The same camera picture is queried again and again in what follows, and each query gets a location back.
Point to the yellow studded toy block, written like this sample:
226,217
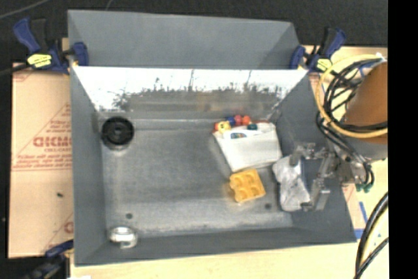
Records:
247,185

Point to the crumpled clear plastic packet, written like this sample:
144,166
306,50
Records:
290,186

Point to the grey metal bin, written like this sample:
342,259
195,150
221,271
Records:
170,173

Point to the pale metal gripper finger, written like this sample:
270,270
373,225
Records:
321,194
308,151

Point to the white packet with coloured beads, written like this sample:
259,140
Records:
251,150

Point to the brown cardboard board, red print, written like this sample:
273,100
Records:
39,179

